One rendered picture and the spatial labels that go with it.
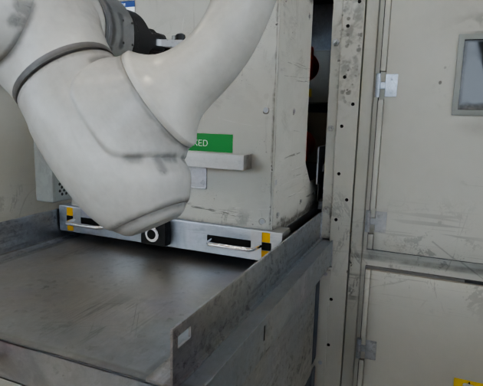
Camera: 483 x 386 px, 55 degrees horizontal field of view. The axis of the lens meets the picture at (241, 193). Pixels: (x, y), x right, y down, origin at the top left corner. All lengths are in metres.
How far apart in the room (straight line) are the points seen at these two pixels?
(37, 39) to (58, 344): 0.38
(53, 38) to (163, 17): 0.55
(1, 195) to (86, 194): 0.87
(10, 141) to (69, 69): 0.84
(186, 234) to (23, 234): 0.36
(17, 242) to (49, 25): 0.70
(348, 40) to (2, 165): 0.87
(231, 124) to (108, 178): 0.52
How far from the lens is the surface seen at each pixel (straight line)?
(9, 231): 1.06
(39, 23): 0.45
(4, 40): 0.45
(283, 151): 0.90
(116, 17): 0.56
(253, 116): 0.87
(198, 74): 0.40
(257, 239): 0.88
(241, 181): 0.89
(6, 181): 1.27
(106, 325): 0.69
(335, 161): 1.10
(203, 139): 0.91
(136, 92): 0.39
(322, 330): 1.21
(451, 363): 1.18
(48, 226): 1.13
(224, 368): 0.58
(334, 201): 1.11
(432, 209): 1.07
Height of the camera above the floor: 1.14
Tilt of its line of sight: 10 degrees down
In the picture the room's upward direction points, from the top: 1 degrees clockwise
